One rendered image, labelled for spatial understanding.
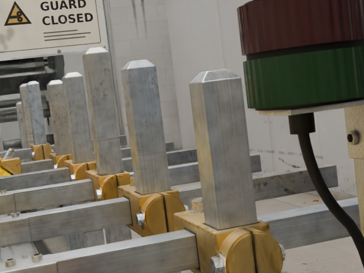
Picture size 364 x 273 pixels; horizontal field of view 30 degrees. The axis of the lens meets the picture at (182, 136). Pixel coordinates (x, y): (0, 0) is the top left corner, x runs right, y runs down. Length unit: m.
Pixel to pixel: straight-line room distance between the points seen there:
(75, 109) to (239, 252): 0.79
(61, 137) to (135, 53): 7.91
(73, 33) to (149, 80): 2.06
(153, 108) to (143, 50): 8.66
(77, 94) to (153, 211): 0.55
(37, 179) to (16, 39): 1.55
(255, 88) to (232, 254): 0.25
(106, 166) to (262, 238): 0.53
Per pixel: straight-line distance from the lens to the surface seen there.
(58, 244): 1.93
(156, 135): 0.80
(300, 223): 0.64
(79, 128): 1.29
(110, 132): 1.04
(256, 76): 0.31
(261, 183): 0.90
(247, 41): 0.31
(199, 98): 0.56
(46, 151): 2.01
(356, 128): 0.35
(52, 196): 1.08
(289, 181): 0.92
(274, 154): 6.75
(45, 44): 2.83
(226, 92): 0.56
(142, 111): 0.80
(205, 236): 0.58
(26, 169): 1.57
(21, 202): 1.07
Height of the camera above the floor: 1.09
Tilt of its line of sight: 4 degrees down
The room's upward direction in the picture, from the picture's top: 7 degrees counter-clockwise
